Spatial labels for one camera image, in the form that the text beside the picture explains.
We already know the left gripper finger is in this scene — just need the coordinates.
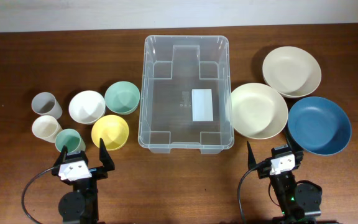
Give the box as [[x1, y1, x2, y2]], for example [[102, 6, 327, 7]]
[[99, 138, 115, 172], [53, 145, 68, 169]]

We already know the green bowl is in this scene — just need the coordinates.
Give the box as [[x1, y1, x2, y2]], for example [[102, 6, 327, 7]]
[[104, 81, 140, 115]]

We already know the yellow bowl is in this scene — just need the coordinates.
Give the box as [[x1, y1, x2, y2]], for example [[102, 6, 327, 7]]
[[91, 115, 129, 151]]

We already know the cream cup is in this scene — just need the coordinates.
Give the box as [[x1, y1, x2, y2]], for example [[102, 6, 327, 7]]
[[32, 115, 63, 143]]

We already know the white label in bin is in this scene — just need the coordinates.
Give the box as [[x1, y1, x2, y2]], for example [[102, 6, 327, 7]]
[[191, 89, 213, 121]]

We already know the beige plate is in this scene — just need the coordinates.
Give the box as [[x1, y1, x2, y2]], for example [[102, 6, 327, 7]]
[[262, 46, 322, 98]]

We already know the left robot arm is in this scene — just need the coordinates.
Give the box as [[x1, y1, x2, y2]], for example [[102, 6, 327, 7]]
[[52, 139, 115, 223]]

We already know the clear plastic storage bin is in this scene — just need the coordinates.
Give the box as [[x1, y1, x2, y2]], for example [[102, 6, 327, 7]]
[[138, 35, 234, 154]]

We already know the white bowl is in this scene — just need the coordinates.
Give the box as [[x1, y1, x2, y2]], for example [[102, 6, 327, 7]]
[[68, 90, 106, 124]]

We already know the green cup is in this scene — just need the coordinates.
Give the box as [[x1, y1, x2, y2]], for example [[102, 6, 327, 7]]
[[55, 129, 86, 154]]

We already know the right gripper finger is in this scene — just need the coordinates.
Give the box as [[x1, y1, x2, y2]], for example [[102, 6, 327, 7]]
[[247, 141, 257, 170], [284, 125, 303, 152]]

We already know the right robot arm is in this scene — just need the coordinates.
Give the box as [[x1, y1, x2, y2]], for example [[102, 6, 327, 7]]
[[244, 128, 323, 223]]

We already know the grey cup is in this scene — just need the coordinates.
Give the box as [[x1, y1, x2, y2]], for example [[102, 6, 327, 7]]
[[31, 92, 63, 119]]

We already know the cream plate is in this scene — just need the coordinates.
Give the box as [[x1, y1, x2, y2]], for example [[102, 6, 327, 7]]
[[231, 83, 288, 139]]

